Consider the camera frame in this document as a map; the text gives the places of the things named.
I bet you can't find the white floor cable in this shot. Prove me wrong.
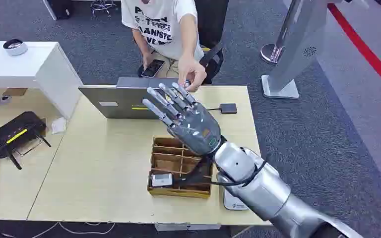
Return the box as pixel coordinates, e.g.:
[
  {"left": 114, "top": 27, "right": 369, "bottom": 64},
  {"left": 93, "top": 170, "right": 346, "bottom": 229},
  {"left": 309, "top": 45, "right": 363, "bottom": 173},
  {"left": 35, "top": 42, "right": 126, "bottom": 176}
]
[{"left": 0, "top": 221, "right": 116, "bottom": 238}]

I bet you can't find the pale grey card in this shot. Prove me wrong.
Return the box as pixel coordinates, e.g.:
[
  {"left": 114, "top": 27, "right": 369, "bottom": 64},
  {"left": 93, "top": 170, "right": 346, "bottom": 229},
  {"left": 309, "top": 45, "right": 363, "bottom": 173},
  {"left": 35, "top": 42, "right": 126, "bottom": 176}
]
[{"left": 150, "top": 173, "right": 174, "bottom": 188}]

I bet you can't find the white cabinet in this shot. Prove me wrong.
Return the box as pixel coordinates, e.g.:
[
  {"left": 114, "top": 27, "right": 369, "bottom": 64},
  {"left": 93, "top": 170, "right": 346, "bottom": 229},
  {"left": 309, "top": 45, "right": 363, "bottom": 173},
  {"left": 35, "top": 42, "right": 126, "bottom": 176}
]
[{"left": 0, "top": 41, "right": 84, "bottom": 120}]

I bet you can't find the person's left hand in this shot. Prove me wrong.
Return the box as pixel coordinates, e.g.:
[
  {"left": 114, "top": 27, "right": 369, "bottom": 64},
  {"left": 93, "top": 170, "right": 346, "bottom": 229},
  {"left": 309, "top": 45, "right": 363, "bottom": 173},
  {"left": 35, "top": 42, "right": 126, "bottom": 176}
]
[{"left": 177, "top": 54, "right": 207, "bottom": 93}]

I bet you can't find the grey round bowl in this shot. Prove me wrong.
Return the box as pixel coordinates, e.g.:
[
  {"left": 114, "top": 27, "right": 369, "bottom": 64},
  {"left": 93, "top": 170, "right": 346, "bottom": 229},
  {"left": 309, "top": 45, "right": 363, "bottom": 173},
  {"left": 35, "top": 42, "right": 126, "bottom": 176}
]
[{"left": 2, "top": 38, "right": 29, "bottom": 57}]

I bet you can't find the white flat pad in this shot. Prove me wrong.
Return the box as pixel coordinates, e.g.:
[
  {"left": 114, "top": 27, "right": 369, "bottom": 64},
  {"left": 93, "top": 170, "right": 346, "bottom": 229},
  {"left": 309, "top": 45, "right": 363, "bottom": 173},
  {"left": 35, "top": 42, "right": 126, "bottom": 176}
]
[{"left": 222, "top": 188, "right": 250, "bottom": 212}]

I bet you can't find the wooden card box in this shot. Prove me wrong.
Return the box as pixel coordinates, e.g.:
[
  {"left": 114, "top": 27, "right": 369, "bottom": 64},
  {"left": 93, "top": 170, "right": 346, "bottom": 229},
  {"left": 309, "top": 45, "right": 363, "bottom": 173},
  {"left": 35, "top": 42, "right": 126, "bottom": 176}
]
[{"left": 147, "top": 136, "right": 215, "bottom": 200}]

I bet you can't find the silver laptop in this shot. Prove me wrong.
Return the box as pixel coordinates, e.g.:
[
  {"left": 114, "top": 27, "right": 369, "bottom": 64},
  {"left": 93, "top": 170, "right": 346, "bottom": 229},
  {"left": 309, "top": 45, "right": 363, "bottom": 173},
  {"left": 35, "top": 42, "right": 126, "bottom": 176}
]
[{"left": 78, "top": 77, "right": 211, "bottom": 120}]

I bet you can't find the black router with antennas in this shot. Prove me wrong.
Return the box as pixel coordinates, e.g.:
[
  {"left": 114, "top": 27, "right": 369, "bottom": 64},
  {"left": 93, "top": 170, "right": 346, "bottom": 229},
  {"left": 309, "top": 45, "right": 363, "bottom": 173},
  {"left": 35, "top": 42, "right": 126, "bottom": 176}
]
[{"left": 0, "top": 111, "right": 52, "bottom": 171}]

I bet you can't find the small black hub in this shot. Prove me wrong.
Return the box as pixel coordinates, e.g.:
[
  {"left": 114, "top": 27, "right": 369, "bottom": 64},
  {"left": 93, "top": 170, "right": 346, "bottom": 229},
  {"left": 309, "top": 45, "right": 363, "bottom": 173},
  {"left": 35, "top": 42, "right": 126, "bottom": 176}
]
[{"left": 219, "top": 103, "right": 238, "bottom": 115}]

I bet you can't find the black smartphone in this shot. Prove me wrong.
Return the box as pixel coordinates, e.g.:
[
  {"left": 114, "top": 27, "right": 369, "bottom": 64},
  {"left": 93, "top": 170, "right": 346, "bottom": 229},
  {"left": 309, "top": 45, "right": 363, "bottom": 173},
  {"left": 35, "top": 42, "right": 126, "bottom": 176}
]
[{"left": 140, "top": 59, "right": 166, "bottom": 79}]

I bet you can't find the black floor cabinet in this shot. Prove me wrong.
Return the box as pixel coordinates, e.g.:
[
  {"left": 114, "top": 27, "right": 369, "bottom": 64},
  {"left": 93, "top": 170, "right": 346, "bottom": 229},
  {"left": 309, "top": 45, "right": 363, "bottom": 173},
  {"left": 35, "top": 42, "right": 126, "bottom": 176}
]
[{"left": 42, "top": 0, "right": 75, "bottom": 21}]

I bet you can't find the person's right hand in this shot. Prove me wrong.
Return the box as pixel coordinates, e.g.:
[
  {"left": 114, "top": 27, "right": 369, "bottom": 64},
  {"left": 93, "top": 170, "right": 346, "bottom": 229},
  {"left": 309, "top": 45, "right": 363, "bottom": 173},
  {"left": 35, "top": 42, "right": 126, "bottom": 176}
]
[{"left": 142, "top": 51, "right": 157, "bottom": 70}]

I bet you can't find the black office chair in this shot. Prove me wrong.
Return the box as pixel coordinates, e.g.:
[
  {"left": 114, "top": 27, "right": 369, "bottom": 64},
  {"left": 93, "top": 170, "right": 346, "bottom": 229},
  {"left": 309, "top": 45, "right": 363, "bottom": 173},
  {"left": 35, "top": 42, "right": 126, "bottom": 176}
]
[{"left": 193, "top": 0, "right": 230, "bottom": 85}]

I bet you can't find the chrome chair base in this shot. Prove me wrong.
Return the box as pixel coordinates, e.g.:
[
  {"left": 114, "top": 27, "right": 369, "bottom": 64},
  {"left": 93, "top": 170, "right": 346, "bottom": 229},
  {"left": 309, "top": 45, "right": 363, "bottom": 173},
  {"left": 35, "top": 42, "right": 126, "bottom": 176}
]
[{"left": 90, "top": 0, "right": 118, "bottom": 18}]

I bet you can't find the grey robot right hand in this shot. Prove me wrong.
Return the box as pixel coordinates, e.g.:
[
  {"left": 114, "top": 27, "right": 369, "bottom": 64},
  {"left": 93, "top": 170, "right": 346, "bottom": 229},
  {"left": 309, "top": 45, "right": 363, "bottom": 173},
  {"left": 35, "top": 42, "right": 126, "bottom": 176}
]
[{"left": 141, "top": 82, "right": 224, "bottom": 157}]

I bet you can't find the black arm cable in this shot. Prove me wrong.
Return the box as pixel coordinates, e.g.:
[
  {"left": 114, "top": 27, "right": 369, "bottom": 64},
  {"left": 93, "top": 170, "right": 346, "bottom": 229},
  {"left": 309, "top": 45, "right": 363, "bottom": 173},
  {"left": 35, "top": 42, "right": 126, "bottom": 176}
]
[{"left": 210, "top": 153, "right": 271, "bottom": 188}]

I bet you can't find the silver standing column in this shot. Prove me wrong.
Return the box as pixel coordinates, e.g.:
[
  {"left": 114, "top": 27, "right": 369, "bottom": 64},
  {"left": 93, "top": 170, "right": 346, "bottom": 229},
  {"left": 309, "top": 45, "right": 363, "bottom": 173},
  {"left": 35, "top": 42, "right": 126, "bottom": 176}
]
[{"left": 261, "top": 0, "right": 354, "bottom": 100}]

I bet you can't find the crumpled white paper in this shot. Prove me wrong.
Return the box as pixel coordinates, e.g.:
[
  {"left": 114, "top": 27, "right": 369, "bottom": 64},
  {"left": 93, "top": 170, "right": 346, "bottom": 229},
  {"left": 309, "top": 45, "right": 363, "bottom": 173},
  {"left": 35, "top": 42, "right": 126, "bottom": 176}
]
[{"left": 50, "top": 117, "right": 68, "bottom": 135}]

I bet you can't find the person in white shirt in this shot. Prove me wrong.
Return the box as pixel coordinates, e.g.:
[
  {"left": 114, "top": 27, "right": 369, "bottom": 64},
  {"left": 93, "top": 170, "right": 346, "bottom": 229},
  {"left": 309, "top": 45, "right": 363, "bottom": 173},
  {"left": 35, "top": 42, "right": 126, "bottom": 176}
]
[{"left": 121, "top": 0, "right": 207, "bottom": 93}]

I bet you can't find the chrome round base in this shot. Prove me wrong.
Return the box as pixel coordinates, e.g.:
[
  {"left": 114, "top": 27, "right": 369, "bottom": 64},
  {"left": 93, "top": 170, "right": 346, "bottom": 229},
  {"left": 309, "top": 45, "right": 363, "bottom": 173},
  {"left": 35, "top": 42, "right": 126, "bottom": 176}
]
[{"left": 260, "top": 43, "right": 284, "bottom": 64}]

